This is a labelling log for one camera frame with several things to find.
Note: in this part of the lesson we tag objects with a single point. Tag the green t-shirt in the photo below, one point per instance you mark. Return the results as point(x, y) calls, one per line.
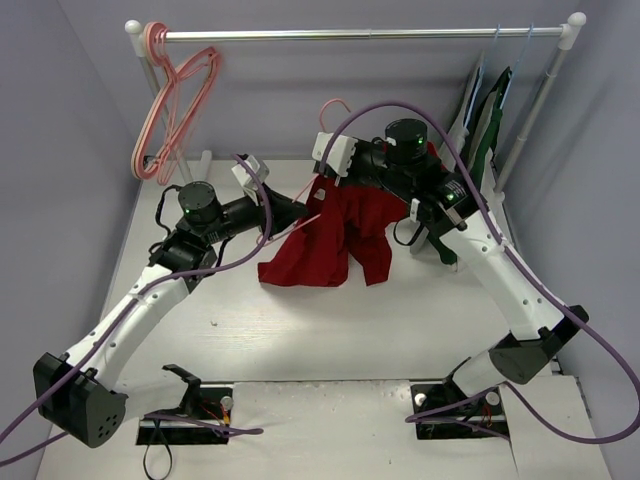
point(484, 126)

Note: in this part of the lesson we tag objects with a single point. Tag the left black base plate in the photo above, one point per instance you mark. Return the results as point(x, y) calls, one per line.
point(213, 407)

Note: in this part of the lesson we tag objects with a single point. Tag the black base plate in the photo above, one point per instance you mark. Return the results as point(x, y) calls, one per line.
point(478, 419)
point(213, 407)

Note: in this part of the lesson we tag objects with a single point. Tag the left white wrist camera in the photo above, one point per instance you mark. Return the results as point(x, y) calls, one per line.
point(248, 173)

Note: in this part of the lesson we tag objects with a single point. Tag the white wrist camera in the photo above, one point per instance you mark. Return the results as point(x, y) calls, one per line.
point(248, 173)
point(334, 161)

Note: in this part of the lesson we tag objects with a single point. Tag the pink hanger bundle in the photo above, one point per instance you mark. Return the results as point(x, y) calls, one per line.
point(180, 94)

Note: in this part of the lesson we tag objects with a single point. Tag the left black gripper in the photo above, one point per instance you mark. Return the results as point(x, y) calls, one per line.
point(270, 209)

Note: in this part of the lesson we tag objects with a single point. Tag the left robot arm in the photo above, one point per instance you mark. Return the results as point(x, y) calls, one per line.
point(83, 391)

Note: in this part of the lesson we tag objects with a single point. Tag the red t-shirt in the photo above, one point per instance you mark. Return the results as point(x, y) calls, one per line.
point(342, 223)

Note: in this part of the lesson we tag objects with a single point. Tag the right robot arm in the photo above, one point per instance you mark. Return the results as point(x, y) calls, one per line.
point(440, 201)

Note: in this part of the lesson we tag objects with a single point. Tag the grey t-shirt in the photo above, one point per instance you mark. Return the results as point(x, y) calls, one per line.
point(459, 128)

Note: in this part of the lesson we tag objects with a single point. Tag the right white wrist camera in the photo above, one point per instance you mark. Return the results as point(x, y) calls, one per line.
point(334, 161)

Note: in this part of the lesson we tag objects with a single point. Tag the blue hanger right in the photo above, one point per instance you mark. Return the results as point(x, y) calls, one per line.
point(516, 66)

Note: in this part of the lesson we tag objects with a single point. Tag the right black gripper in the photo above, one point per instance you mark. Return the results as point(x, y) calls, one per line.
point(357, 167)

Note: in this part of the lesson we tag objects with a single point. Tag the metal clothes rack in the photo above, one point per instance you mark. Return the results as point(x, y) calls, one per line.
point(182, 44)

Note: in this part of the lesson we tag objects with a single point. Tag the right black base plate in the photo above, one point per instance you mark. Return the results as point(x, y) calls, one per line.
point(478, 419)

